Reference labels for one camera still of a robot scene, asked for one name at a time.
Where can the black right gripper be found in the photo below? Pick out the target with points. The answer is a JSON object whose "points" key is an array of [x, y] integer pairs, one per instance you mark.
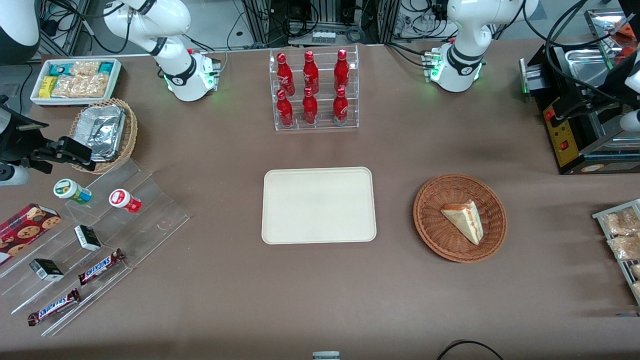
{"points": [[20, 142]]}

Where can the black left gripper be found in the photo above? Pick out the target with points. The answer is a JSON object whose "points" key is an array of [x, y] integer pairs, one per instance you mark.
{"points": [[594, 96]]}

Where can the triangular sandwich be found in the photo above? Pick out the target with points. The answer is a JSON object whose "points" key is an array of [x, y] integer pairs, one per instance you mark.
{"points": [[467, 220]]}

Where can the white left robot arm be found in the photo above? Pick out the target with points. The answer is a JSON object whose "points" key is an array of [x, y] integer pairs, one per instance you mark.
{"points": [[459, 67]]}

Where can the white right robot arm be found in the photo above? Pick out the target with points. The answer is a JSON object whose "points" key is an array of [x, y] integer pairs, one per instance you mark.
{"points": [[186, 75]]}

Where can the oval light wicker basket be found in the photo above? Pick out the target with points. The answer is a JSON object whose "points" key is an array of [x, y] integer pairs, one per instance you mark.
{"points": [[131, 130]]}

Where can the tray of packaged pastries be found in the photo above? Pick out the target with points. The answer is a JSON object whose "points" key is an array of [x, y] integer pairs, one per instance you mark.
{"points": [[600, 216]]}

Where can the round brown wicker basket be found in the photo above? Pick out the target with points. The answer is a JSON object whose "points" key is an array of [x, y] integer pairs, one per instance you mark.
{"points": [[435, 220]]}

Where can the cream rectangular serving tray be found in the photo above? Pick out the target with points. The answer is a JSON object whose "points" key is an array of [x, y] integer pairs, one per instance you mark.
{"points": [[318, 205]]}

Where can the stacked aluminium foil containers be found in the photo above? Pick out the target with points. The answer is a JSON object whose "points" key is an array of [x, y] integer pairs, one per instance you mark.
{"points": [[105, 131]]}

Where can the stainless steel pan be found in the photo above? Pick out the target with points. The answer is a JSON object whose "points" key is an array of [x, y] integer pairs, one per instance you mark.
{"points": [[585, 62]]}

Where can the green lid snack cup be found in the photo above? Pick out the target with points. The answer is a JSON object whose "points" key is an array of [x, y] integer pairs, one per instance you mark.
{"points": [[70, 190]]}

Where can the black food warmer machine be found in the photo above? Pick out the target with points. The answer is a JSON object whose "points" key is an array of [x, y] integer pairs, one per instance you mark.
{"points": [[562, 135]]}

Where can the red lid snack cup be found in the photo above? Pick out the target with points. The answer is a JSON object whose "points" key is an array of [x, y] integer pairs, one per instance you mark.
{"points": [[122, 199]]}

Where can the large clear cracker bag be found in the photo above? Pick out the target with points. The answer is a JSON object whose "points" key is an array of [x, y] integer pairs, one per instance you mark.
{"points": [[80, 86]]}

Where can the yellow snack pack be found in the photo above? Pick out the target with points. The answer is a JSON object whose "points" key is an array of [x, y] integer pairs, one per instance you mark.
{"points": [[47, 87]]}

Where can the red orange hot food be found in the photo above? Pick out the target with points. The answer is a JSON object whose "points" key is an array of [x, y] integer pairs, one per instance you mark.
{"points": [[627, 36]]}

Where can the teal snack pack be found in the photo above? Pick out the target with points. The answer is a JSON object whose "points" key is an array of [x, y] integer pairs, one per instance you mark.
{"points": [[106, 67], [60, 69]]}

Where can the small clear cracker bag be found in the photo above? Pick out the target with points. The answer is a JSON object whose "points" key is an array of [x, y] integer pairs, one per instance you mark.
{"points": [[85, 68]]}

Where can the small black white box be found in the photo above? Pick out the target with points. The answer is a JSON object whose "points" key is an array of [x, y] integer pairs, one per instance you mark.
{"points": [[88, 238], [46, 270]]}

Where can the white plastic snack bin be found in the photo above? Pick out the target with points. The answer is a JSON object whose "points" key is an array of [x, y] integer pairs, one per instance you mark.
{"points": [[116, 75]]}

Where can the red chocolate chip cookie box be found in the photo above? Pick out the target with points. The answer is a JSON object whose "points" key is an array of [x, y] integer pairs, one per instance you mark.
{"points": [[25, 230]]}

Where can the clear acrylic stepped display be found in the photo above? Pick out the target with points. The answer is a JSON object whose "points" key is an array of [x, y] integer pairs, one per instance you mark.
{"points": [[150, 220]]}

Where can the Snickers chocolate bar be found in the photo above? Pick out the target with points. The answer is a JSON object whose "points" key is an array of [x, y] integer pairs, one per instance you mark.
{"points": [[54, 307], [100, 267]]}

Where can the clear bagged pastry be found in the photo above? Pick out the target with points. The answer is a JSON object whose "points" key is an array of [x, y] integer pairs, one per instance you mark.
{"points": [[637, 289], [625, 247], [636, 271], [620, 222]]}

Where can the red cola bottle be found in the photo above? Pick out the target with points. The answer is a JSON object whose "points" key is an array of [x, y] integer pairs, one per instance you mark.
{"points": [[285, 112], [310, 110], [340, 109], [284, 72], [310, 70], [341, 70]]}

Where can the clear acrylic bottle rack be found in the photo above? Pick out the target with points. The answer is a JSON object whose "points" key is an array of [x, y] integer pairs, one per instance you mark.
{"points": [[325, 125]]}

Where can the white power strip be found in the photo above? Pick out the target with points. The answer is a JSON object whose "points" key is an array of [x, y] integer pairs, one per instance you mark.
{"points": [[323, 37]]}

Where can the grey device top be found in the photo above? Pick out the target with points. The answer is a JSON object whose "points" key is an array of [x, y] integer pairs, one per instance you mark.
{"points": [[326, 356]]}

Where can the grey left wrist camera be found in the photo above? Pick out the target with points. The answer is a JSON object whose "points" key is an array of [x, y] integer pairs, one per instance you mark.
{"points": [[631, 121]]}

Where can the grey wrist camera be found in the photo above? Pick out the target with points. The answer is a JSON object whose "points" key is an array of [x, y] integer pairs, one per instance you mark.
{"points": [[631, 121], [14, 176]]}

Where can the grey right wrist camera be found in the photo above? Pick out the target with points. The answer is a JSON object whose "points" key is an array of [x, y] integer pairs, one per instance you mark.
{"points": [[14, 176]]}

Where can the aluminium frame post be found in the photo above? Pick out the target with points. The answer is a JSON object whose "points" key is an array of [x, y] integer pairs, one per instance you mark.
{"points": [[256, 22], [70, 25], [389, 22]]}

